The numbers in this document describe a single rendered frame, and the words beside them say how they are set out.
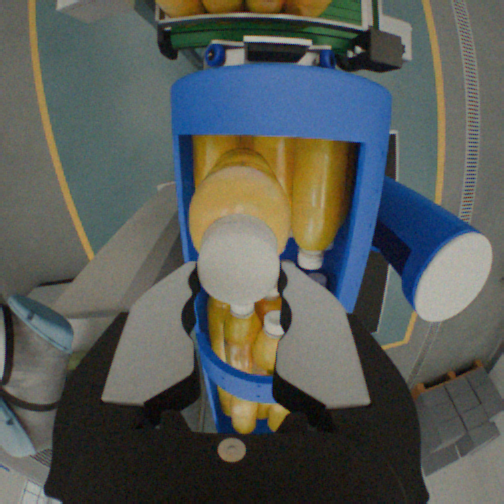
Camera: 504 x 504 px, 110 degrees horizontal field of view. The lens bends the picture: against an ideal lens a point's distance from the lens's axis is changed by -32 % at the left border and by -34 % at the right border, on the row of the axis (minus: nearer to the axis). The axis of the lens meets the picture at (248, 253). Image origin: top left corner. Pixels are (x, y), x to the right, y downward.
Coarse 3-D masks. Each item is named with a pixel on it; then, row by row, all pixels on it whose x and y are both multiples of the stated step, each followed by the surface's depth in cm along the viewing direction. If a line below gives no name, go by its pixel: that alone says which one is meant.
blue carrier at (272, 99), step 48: (192, 96) 22; (240, 96) 19; (288, 96) 19; (336, 96) 19; (384, 96) 21; (384, 144) 24; (192, 192) 40; (288, 240) 55; (336, 240) 47; (336, 288) 49; (240, 384) 38
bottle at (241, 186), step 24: (216, 168) 18; (240, 168) 16; (264, 168) 19; (216, 192) 15; (240, 192) 14; (264, 192) 15; (192, 216) 16; (216, 216) 14; (240, 216) 13; (264, 216) 14; (288, 216) 16; (192, 240) 16
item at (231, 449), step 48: (144, 432) 5; (192, 432) 5; (288, 432) 5; (96, 480) 3; (144, 480) 4; (192, 480) 4; (240, 480) 4; (288, 480) 4; (336, 480) 4; (384, 480) 4
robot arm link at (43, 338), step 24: (0, 312) 22; (24, 312) 25; (48, 312) 31; (0, 336) 21; (24, 336) 24; (48, 336) 26; (72, 336) 31; (0, 360) 20; (24, 360) 23; (48, 360) 26; (0, 384) 20; (24, 384) 23; (48, 384) 26
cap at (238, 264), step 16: (224, 224) 13; (240, 224) 12; (208, 240) 12; (224, 240) 11; (240, 240) 11; (256, 240) 11; (208, 256) 12; (224, 256) 12; (240, 256) 12; (256, 256) 12; (272, 256) 12; (208, 272) 12; (224, 272) 12; (240, 272) 12; (256, 272) 12; (272, 272) 12; (208, 288) 12; (224, 288) 12; (240, 288) 12; (256, 288) 12; (272, 288) 12; (240, 304) 13
